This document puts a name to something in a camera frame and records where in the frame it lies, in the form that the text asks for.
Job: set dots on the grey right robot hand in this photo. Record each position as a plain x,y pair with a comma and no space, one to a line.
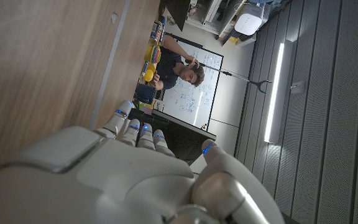
110,183

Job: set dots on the small colourful printed box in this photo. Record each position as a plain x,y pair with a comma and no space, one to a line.
157,31

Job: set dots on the black computer monitor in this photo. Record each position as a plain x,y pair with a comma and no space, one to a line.
182,140

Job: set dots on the yellow lemon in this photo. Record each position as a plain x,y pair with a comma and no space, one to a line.
148,75

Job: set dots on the person in dark polo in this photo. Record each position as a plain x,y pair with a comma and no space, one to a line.
169,68

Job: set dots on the colourful stacked cups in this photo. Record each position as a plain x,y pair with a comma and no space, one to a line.
154,54

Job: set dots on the metal reacher grabber tool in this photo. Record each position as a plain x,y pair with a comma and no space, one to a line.
238,76

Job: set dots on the ceiling light strip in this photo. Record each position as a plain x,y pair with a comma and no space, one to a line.
273,93

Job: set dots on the white shelf cabinet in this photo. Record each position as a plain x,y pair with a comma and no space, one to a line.
210,12

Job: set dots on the white air purifier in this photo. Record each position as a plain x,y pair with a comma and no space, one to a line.
249,21

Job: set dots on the whiteboard with black frame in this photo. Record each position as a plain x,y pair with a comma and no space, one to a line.
191,105

